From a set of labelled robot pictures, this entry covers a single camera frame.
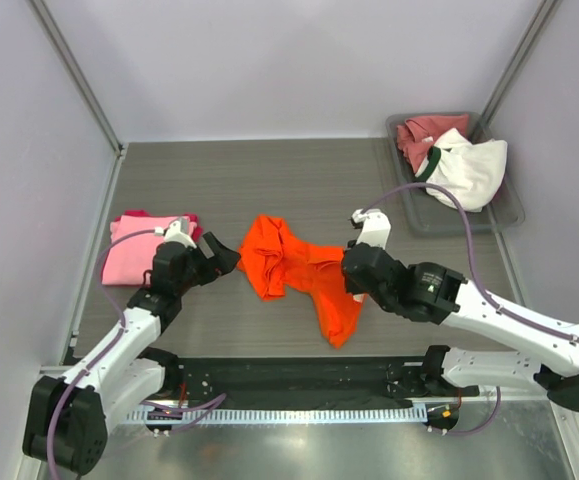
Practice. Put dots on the slotted cable duct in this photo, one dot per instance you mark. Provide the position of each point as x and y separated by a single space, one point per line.
224 417

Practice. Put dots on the white t shirt green collar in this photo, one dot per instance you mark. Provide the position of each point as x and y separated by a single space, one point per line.
472 173

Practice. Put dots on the right aluminium corner post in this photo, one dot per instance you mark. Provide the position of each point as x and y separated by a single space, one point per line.
530 38

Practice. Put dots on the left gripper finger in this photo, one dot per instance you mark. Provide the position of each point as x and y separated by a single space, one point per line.
220 264
210 247

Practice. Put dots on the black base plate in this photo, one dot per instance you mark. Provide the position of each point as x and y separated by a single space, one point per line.
310 384

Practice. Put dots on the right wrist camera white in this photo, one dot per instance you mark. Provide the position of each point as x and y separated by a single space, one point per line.
374 226

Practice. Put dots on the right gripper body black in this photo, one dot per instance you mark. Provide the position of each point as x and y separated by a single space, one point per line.
353 288

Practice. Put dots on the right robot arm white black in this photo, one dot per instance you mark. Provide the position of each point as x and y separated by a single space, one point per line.
542 354

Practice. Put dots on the left aluminium corner post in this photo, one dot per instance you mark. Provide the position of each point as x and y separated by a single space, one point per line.
76 74

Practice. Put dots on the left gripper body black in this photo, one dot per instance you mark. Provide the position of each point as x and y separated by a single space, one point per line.
195 272

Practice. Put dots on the dusty red t shirt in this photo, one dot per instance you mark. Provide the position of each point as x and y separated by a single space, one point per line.
416 135

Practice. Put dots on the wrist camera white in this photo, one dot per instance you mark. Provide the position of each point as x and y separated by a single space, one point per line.
374 226
180 230

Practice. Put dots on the folded light pink t shirt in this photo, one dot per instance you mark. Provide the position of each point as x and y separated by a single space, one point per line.
126 262

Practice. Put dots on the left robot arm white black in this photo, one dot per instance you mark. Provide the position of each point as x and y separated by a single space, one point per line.
70 417

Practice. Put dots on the orange t shirt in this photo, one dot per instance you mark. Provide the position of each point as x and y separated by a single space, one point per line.
273 258

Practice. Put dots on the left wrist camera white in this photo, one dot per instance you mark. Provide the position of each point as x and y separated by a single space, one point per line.
180 230

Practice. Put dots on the aluminium corner post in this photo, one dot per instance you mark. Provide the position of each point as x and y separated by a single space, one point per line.
530 38
76 74

